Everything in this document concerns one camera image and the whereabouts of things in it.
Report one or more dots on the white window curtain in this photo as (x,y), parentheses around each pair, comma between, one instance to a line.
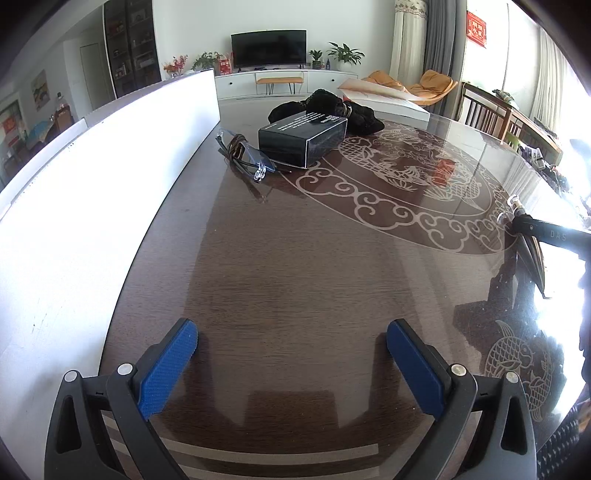
(553,78)

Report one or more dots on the white television cabinet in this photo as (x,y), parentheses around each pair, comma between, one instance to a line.
(323,79)

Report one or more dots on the wooden chair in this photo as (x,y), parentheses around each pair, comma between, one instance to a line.
(485,108)

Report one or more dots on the long white board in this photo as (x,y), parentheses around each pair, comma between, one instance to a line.
(46,277)
(171,138)

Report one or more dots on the large green potted plant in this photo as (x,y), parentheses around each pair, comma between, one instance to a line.
(345,53)

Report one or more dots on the leafy potted plant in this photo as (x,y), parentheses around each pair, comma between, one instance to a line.
(205,62)

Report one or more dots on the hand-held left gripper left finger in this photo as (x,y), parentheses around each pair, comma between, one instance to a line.
(166,369)

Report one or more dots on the white door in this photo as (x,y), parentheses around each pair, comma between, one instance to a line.
(94,76)

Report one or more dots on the black television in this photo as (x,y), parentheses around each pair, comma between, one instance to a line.
(268,50)

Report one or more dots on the clear glasses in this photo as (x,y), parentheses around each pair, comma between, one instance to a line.
(258,161)

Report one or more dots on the red gift bag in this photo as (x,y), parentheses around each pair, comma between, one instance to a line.
(225,65)

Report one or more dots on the black cardboard box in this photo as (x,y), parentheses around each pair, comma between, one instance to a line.
(300,138)

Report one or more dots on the orange stool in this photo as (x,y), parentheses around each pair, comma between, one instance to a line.
(279,80)

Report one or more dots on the grey curtain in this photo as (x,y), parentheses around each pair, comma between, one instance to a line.
(443,37)

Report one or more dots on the red wall hanging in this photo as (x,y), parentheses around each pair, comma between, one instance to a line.
(476,28)

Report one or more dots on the framed wall painting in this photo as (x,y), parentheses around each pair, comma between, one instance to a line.
(40,90)

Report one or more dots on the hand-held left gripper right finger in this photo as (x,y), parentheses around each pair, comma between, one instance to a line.
(415,369)

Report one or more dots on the white flat box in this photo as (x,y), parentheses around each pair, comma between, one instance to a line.
(388,104)

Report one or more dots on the wooden sideboard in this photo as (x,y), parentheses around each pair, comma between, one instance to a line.
(535,124)

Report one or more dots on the red flower bouquet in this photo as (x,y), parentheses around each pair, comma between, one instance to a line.
(175,65)

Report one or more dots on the small green potted plant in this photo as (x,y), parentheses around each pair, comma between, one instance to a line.
(316,57)

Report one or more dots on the orange lounge chair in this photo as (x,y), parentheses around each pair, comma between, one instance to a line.
(431,85)

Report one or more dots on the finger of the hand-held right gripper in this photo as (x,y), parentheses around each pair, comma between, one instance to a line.
(554,233)

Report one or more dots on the dark glass cabinet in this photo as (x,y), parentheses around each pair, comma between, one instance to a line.
(134,46)

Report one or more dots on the black plush garment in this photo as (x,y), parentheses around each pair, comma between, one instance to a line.
(360,117)

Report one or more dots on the white sheer curtain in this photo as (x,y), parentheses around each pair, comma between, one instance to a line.
(408,41)

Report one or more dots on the person's patterned dark clothing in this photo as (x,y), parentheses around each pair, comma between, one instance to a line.
(561,447)

